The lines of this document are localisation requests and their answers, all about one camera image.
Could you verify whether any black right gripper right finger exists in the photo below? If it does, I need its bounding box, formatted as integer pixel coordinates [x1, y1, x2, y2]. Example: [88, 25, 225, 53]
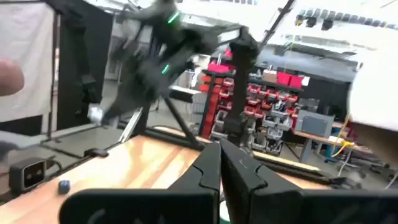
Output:
[219, 138, 398, 224]

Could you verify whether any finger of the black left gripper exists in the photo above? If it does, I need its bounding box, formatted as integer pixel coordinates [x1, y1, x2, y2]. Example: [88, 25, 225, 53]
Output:
[103, 103, 126, 123]

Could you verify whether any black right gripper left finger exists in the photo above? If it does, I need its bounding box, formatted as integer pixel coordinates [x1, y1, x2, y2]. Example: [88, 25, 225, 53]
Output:
[58, 142, 223, 224]

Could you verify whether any small white-capped coloring bottle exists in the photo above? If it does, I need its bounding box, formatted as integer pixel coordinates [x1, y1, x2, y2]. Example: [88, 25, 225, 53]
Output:
[86, 104, 106, 125]

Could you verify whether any small dark blue coloring bottle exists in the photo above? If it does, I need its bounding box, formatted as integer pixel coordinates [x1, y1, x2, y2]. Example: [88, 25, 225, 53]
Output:
[58, 179, 72, 195]

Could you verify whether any black table clamp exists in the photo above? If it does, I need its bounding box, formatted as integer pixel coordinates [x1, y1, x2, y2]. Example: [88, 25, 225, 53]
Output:
[83, 147, 110, 159]

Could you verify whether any black curtain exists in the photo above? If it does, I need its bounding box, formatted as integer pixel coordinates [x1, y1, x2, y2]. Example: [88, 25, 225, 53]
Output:
[55, 0, 114, 131]

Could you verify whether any wooden work table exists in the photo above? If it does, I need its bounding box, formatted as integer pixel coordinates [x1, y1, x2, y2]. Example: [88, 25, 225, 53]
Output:
[292, 129, 374, 164]

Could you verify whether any grey equipment box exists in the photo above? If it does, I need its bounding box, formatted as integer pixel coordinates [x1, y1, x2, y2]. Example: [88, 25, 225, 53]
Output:
[294, 110, 336, 137]

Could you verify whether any shelf with red bins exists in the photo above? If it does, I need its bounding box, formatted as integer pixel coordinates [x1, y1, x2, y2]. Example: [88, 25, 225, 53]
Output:
[198, 60, 307, 149]

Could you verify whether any white fabric screen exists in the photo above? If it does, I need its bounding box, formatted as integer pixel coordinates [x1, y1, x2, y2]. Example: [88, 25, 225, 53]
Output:
[0, 2, 56, 123]

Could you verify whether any person's hand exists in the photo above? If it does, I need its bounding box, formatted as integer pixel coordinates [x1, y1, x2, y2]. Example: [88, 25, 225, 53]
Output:
[0, 58, 25, 97]

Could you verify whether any black table-level camera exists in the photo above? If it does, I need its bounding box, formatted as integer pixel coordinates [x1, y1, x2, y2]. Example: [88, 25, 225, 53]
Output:
[8, 156, 48, 195]

